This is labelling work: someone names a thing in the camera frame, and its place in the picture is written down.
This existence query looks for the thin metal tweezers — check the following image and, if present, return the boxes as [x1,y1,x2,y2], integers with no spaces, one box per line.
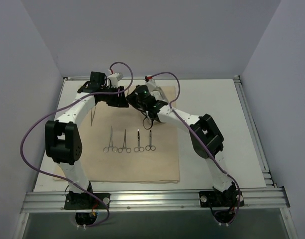
[90,107,96,126]

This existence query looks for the beige cloth wrap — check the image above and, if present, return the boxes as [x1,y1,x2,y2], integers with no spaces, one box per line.
[53,85,181,184]

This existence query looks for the surgical forceps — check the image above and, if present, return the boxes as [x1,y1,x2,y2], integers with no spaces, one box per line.
[118,129,131,153]

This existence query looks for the metal instrument tray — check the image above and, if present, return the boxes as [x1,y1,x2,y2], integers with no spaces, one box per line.
[151,86,169,103]

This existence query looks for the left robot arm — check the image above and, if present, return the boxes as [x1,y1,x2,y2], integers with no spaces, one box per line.
[45,72,129,209]

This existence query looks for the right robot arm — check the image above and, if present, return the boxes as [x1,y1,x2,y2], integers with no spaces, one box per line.
[126,82,239,206]

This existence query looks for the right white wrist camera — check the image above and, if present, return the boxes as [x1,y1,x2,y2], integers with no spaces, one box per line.
[145,76,157,93]

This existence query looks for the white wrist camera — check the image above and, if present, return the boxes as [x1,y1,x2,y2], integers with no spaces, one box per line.
[108,73,124,88]
[145,76,157,93]

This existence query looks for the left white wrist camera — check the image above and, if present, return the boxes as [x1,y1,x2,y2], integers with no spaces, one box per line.
[108,73,124,88]

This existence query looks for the right black thin cable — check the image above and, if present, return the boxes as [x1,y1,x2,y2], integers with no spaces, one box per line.
[142,109,155,130]

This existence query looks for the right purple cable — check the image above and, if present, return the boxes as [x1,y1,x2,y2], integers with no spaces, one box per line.
[145,71,244,227]

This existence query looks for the purple cable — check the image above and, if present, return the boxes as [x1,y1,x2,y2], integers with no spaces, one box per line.
[145,71,244,227]
[19,62,135,228]

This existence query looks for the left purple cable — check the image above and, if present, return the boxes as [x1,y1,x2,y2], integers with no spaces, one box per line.
[19,62,135,228]

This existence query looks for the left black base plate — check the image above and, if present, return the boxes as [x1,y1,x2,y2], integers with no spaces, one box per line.
[64,192,111,210]

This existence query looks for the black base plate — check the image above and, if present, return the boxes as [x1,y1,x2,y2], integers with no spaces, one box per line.
[64,192,111,210]
[198,190,239,208]

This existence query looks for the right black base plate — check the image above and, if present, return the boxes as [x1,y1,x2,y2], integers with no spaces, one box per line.
[198,190,239,208]

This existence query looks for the aluminium frame rail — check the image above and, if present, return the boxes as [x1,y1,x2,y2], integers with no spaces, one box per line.
[20,187,290,213]

